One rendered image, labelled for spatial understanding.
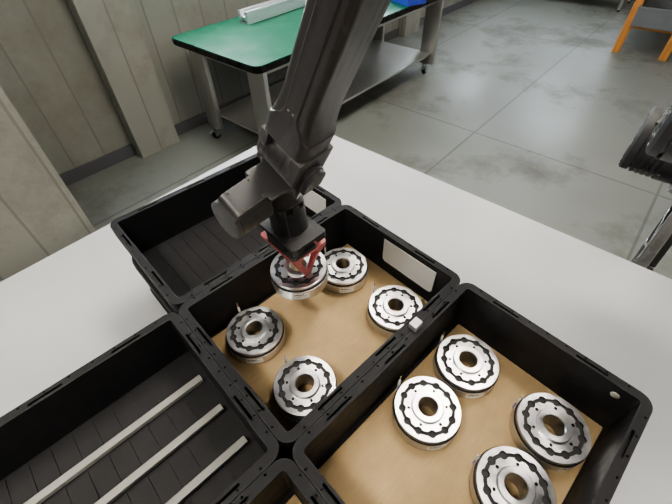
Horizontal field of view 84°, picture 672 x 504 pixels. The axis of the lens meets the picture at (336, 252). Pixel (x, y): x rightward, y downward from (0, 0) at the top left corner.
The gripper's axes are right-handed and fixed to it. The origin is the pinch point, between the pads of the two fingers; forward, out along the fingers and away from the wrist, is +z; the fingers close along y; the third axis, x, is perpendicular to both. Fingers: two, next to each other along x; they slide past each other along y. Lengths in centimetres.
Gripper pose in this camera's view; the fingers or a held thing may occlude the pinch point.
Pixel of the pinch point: (298, 262)
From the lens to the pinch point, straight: 66.2
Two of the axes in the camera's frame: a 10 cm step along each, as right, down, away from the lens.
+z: 0.7, 6.7, 7.4
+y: 6.8, 5.1, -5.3
